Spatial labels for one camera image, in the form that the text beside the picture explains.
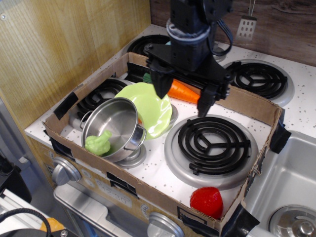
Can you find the silver front left knob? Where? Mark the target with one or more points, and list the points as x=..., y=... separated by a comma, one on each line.
x=64, y=172

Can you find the green toy broccoli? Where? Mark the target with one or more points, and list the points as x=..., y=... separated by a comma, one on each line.
x=98, y=145

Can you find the steel sink basin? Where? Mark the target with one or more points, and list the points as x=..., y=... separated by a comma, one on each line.
x=287, y=178

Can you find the silver back stove knob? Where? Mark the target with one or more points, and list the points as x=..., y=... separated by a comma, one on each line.
x=218, y=53

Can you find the front right black burner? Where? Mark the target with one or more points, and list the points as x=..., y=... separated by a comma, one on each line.
x=213, y=151

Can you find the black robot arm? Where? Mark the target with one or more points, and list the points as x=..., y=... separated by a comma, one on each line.
x=192, y=21

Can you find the front left black burner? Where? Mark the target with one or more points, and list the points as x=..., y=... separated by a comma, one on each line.
x=104, y=92

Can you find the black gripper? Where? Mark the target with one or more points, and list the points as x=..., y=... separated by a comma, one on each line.
x=192, y=64

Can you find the back left black burner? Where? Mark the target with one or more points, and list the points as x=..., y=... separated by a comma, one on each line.
x=137, y=49

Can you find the silver oven door handle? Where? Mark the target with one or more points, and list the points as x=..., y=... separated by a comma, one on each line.
x=94, y=212

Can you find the back right black burner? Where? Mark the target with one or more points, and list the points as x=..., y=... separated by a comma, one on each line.
x=262, y=78

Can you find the silver sink drain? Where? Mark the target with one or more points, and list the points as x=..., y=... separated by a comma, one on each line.
x=293, y=221

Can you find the red toy strawberry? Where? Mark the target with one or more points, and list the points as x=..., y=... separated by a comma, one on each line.
x=207, y=200

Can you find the black burner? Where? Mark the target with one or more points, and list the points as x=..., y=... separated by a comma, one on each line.
x=262, y=78
x=137, y=49
x=104, y=92
x=213, y=151

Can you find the brown cardboard fence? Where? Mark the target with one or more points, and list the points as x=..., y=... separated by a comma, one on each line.
x=162, y=191

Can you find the hanging metal spatula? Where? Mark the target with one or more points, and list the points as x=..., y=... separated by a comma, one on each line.
x=247, y=24

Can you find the orange object bottom left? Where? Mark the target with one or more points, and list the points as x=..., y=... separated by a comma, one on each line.
x=54, y=225

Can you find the small steel pot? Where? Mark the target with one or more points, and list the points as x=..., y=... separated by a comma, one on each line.
x=119, y=117

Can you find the silver front middle knob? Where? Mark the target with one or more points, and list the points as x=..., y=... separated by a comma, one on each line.
x=162, y=226

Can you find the light green plastic plate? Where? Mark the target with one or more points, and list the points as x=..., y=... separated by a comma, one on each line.
x=153, y=112

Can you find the orange toy carrot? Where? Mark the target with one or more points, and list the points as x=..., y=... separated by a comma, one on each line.
x=182, y=92

